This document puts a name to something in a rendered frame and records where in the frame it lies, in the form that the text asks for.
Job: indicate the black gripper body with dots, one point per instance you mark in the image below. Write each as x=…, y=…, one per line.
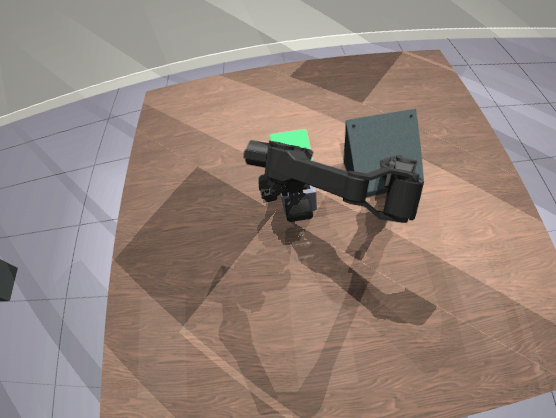
x=300, y=208

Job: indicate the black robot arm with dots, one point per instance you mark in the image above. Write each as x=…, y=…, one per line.
x=286, y=163

